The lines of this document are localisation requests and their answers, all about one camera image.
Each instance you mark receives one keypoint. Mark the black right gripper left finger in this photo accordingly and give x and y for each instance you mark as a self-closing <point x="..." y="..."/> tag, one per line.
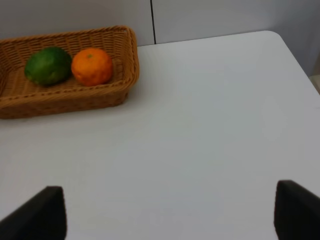
<point x="43" y="217"/>

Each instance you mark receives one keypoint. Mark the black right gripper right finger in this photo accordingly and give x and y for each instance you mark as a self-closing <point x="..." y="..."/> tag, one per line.
<point x="296" y="212"/>

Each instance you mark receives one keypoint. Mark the green lime fruit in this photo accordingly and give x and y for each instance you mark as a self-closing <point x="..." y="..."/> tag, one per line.
<point x="49" y="66"/>

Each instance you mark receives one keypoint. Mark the orange tangerine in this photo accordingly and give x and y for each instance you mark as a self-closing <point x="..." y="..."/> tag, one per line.
<point x="92" y="67"/>

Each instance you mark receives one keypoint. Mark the light orange wicker basket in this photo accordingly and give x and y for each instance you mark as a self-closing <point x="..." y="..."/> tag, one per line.
<point x="20" y="98"/>

